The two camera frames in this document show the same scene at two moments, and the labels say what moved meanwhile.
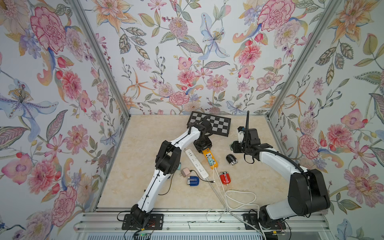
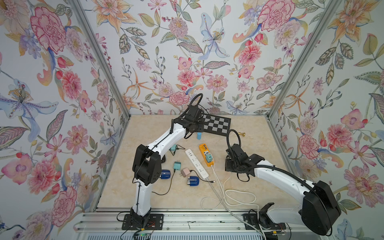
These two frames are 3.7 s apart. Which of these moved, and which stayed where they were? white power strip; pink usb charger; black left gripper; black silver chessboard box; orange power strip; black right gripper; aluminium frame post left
Moved: black right gripper; orange power strip; black left gripper
Stayed: aluminium frame post left; white power strip; pink usb charger; black silver chessboard box
